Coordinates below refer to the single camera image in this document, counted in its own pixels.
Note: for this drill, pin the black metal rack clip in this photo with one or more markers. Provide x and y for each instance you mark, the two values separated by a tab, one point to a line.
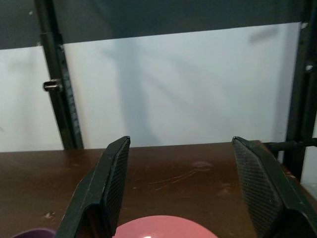
50	86

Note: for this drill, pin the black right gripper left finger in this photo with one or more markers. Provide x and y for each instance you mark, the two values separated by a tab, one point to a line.
99	193

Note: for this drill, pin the purple bowl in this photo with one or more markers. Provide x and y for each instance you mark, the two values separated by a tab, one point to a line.
34	234

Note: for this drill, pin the pink bowl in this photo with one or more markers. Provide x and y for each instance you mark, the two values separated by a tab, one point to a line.
163	228

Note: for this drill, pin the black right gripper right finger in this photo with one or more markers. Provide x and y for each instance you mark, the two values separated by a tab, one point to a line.
262	188

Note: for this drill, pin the black metal rack crossbar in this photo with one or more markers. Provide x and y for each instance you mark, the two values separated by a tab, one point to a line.
284	145

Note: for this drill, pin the black metal rack post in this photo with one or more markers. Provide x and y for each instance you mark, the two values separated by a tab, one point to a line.
55	74
301	86

